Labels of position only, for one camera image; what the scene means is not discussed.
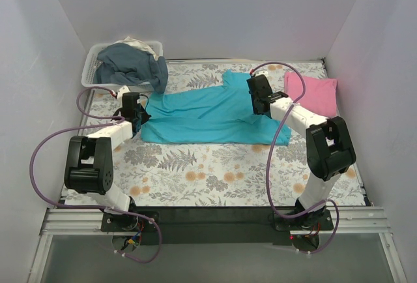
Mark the teal t shirt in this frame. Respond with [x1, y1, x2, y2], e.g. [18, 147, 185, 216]
[140, 70, 291, 145]

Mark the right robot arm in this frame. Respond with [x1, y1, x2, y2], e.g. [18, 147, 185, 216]
[247, 74, 356, 229]

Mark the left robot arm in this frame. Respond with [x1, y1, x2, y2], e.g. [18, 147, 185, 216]
[64, 91, 151, 231]

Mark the grey-blue t shirt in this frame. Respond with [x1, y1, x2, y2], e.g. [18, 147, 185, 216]
[96, 43, 169, 94]

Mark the folded pink t shirt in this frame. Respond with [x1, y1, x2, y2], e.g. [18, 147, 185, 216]
[284, 72, 338, 117]

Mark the white plastic laundry basket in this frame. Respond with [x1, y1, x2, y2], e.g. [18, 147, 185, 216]
[81, 43, 153, 93]

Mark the cream t shirt in basket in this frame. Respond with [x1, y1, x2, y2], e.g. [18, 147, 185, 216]
[111, 37, 165, 61]

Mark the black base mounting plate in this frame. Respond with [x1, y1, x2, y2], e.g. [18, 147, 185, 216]
[100, 207, 334, 246]

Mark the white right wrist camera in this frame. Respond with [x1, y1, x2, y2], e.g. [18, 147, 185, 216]
[251, 69, 268, 77]

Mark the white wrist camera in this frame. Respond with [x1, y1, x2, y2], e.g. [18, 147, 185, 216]
[251, 69, 268, 77]
[111, 85, 130, 99]

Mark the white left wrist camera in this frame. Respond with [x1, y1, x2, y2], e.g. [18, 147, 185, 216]
[111, 85, 130, 99]

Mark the aluminium frame rail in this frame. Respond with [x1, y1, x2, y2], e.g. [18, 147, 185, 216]
[28, 206, 407, 282]

